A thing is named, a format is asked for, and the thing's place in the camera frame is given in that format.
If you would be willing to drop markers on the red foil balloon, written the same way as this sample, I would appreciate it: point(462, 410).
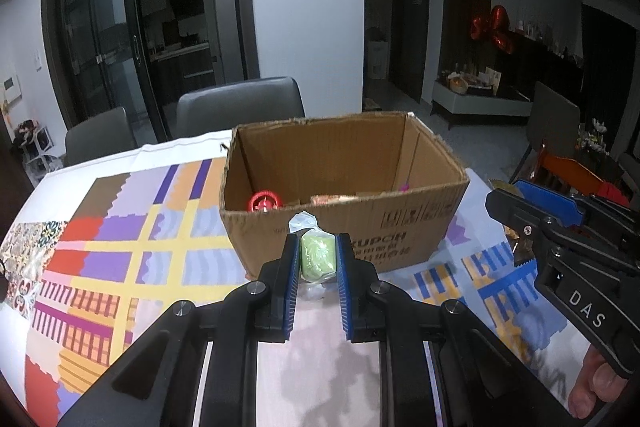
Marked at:
point(500, 19)

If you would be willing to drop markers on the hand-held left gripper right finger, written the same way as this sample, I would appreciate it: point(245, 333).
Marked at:
point(344, 287)

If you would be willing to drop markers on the low white cabinet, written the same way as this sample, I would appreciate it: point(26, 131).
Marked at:
point(475, 104)

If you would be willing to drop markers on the white light switch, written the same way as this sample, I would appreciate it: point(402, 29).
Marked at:
point(38, 61)

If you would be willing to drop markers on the floral patterned cloth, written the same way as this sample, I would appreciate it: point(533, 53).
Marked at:
point(27, 252)

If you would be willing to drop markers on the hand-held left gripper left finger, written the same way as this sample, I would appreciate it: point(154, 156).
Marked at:
point(290, 287)

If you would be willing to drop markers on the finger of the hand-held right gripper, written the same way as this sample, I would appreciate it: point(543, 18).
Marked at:
point(515, 214)
point(550, 199)

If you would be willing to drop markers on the person's right hand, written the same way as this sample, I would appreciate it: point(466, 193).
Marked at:
point(595, 382)

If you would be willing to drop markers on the black framed sliding glass door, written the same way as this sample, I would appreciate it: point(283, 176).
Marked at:
point(100, 32)

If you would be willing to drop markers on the colourful patchwork table mat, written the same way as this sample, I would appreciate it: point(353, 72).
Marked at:
point(115, 257)

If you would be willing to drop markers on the pink snack packet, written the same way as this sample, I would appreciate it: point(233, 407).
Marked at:
point(405, 186)

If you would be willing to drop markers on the dark long sideboard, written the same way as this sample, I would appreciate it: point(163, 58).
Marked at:
point(545, 67)

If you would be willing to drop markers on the flower bouquet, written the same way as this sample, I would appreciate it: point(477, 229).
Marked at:
point(592, 137)

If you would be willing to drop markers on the white shelf with toys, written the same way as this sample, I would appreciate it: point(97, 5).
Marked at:
point(37, 142)

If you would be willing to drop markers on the orange beige biscuit packet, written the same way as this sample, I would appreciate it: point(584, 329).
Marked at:
point(332, 199)

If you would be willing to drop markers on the dark olive snack packet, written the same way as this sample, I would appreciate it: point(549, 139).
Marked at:
point(524, 254)

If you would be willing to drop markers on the pale green candy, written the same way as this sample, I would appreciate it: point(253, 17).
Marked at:
point(317, 254)

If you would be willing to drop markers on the red jelly pouch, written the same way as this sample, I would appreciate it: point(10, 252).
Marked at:
point(262, 202)

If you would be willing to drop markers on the orange wooden chair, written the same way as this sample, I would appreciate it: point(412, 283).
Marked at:
point(570, 172)

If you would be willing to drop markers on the dark interior door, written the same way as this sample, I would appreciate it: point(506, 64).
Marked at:
point(410, 7)

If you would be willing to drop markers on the white wall intercom panel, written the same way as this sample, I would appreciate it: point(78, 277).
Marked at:
point(11, 88)

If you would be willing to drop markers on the brown cardboard box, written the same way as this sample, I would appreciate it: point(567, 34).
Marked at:
point(325, 157)

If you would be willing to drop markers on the grey dining chair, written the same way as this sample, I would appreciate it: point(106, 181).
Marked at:
point(555, 117)
point(100, 137)
point(240, 107)

